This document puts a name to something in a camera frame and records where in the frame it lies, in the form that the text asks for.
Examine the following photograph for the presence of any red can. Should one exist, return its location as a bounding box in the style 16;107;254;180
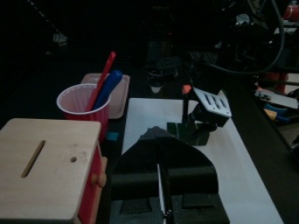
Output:
282;1;299;22

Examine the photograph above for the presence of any white smartphone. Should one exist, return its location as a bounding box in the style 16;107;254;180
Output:
254;89;299;110

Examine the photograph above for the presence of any red plastic cup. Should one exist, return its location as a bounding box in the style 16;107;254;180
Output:
56;82;112;144

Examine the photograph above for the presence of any white slotted plate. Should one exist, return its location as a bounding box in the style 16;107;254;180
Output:
192;87;234;119

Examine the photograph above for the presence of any pink plastic container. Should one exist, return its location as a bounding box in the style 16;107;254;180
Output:
79;73;131;120

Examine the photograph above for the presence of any blue tape roll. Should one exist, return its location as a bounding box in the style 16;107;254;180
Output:
263;102;290;117

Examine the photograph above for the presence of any small teal block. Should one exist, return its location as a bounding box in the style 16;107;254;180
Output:
107;131;120;142

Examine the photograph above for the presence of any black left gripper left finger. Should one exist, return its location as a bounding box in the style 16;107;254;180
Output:
108;136;165;224

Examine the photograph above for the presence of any blue marker pen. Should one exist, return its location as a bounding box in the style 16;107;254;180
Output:
92;69;124;110

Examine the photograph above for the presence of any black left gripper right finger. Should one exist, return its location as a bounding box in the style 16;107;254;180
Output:
156;136;231;224

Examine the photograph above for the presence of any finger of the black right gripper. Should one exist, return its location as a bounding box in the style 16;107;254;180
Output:
165;121;189;142
185;122;220;147

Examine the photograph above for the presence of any black cable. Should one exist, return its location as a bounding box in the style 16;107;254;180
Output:
196;0;286;77

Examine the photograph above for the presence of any wooden box with red sides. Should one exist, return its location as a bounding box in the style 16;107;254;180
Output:
0;117;108;224

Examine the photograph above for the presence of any red straw stick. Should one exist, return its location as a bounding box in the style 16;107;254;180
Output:
85;51;117;112

